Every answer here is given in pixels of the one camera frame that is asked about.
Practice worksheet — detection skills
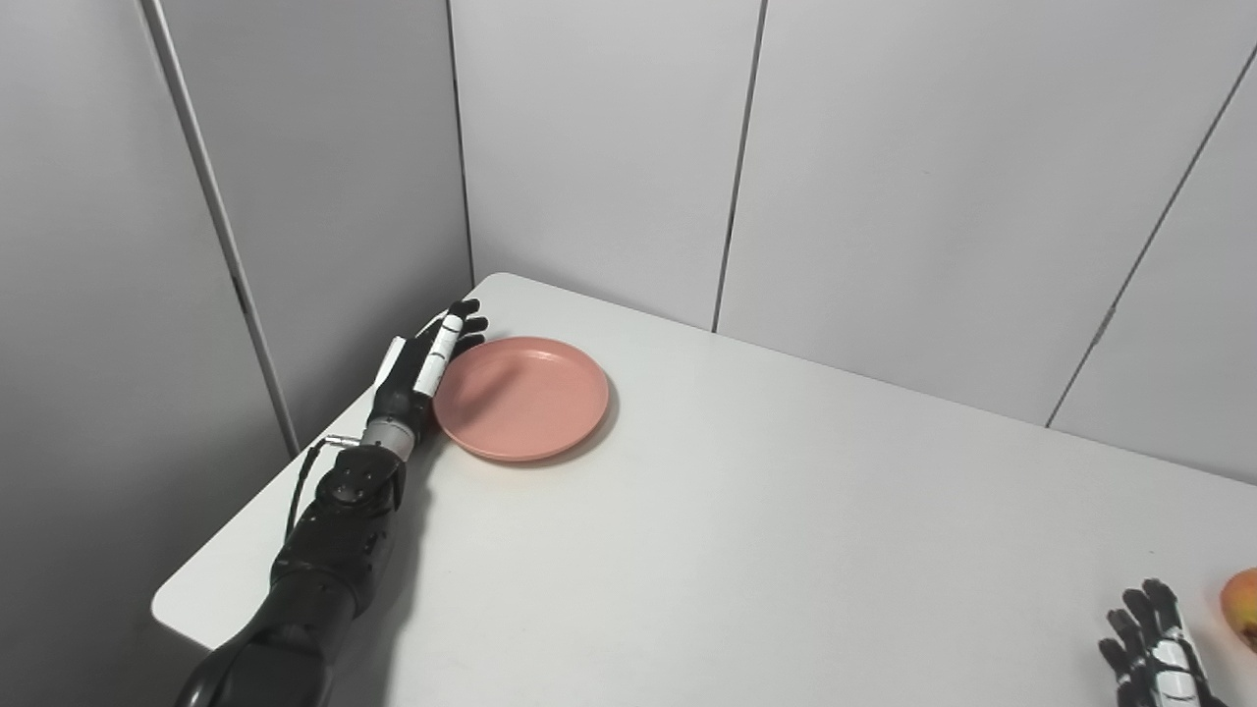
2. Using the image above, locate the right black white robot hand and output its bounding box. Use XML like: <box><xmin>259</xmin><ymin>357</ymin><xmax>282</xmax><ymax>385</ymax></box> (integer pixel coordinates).
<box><xmin>1098</xmin><ymin>578</ymin><xmax>1229</xmax><ymax>707</ymax></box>

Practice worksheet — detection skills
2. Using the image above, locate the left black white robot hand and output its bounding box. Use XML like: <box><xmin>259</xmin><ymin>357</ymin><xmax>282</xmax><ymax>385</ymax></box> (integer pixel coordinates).
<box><xmin>371</xmin><ymin>299</ymin><xmax>489</xmax><ymax>433</ymax></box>

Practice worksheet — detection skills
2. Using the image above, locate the red yellow pomegranate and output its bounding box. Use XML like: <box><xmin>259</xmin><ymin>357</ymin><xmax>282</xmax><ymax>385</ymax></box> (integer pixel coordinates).
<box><xmin>1221</xmin><ymin>568</ymin><xmax>1257</xmax><ymax>654</ymax></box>

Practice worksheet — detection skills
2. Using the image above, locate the pink round plate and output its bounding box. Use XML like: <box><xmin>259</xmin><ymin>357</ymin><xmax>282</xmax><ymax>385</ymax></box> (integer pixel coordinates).
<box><xmin>432</xmin><ymin>337</ymin><xmax>610</xmax><ymax>462</ymax></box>

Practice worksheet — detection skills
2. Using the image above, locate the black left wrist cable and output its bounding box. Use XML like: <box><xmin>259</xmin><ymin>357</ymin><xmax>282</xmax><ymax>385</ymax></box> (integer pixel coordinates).
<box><xmin>285</xmin><ymin>435</ymin><xmax>362</xmax><ymax>551</ymax></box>

